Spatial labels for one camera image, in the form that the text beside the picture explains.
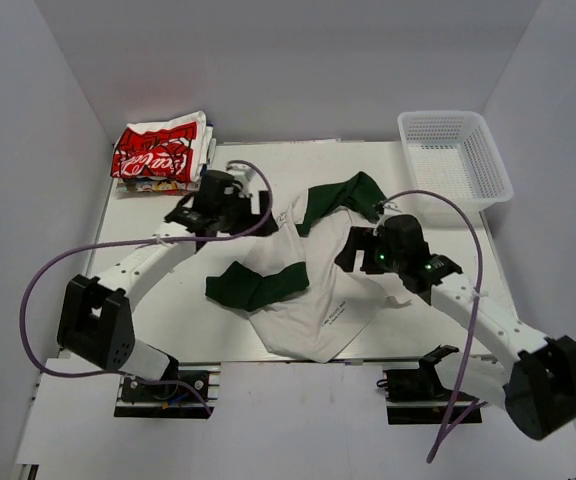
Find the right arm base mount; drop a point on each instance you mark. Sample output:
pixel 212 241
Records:
pixel 415 395

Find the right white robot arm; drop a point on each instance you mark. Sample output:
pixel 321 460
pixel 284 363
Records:
pixel 533 376

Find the red white folded t-shirt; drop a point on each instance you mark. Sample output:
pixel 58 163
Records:
pixel 175 149

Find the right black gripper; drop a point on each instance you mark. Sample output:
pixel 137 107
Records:
pixel 359 239

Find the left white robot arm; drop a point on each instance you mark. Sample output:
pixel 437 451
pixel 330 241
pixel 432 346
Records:
pixel 96 319

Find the cartoon print folded t-shirt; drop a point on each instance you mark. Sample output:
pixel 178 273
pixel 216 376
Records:
pixel 155 186

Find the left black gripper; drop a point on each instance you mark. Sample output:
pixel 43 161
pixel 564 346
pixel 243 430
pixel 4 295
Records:
pixel 251 221

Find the white green raglan t-shirt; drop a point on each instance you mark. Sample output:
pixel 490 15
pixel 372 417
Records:
pixel 300 303

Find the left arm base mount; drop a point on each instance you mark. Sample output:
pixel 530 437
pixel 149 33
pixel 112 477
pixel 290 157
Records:
pixel 137 400

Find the white plastic mesh basket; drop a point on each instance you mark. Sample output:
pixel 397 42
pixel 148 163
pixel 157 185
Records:
pixel 452 153

